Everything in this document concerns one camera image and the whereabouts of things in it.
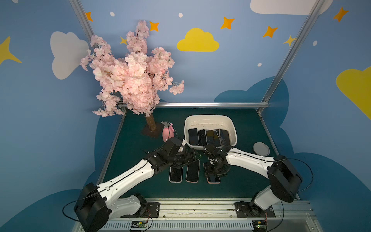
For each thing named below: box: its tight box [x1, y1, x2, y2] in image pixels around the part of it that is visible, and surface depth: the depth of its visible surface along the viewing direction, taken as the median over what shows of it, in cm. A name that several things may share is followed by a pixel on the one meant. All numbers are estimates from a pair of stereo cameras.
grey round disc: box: [253, 142, 271, 157], surface depth 101 cm
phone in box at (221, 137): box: [213, 129, 231, 147], surface depth 103 cm
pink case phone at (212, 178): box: [202, 162, 221, 185], surface depth 78 cm
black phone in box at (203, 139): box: [198, 129, 208, 147], surface depth 100 cm
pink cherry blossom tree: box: [80, 20, 185, 138], surface depth 68 cm
